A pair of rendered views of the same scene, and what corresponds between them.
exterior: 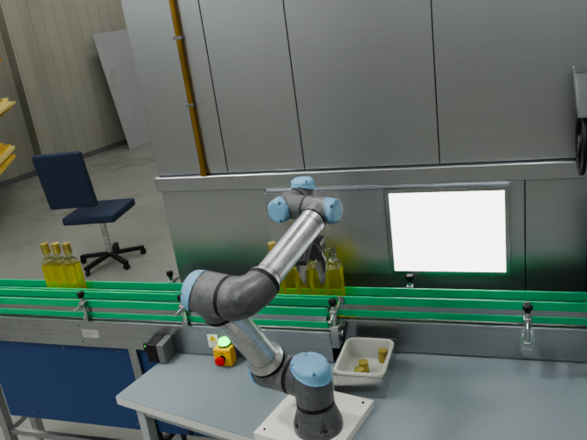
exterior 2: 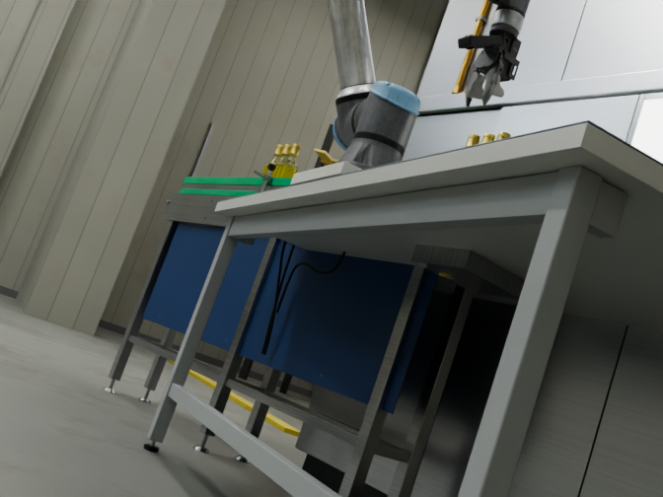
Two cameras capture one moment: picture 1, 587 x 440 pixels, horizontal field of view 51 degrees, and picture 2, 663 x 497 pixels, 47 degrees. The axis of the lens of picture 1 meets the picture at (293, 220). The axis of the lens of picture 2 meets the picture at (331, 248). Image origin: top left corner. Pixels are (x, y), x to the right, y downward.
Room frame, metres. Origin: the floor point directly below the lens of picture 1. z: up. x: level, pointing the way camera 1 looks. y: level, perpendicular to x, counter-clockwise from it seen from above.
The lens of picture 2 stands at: (0.23, -0.88, 0.38)
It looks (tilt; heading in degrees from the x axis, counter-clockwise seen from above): 9 degrees up; 34
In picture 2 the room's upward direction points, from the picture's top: 19 degrees clockwise
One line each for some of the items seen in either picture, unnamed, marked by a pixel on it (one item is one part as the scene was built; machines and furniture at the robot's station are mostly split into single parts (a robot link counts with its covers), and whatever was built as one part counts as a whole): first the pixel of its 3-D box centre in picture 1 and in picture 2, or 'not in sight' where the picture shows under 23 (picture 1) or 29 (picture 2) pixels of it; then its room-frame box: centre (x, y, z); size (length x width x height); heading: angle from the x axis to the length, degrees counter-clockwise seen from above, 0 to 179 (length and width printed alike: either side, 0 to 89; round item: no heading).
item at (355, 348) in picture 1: (365, 365); not in sight; (1.84, -0.18, 0.80); 0.22 x 0.17 x 0.09; 159
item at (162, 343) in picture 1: (160, 348); not in sight; (2.16, 0.59, 0.79); 0.08 x 0.08 x 0.08; 69
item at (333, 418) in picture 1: (316, 412); (372, 164); (1.59, 0.01, 0.83); 0.15 x 0.15 x 0.10
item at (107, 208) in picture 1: (96, 206); not in sight; (5.22, 1.68, 0.54); 0.63 x 0.60 x 1.08; 148
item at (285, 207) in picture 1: (290, 206); not in sight; (1.79, 0.00, 1.42); 0.11 x 0.11 x 0.08; 53
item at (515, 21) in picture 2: not in sight; (505, 25); (1.88, -0.04, 1.35); 0.08 x 0.08 x 0.05
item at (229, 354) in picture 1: (225, 354); not in sight; (2.06, 0.32, 0.79); 0.07 x 0.07 x 0.07; 69
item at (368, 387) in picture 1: (367, 363); not in sight; (1.87, -0.18, 0.79); 0.27 x 0.17 x 0.08; 159
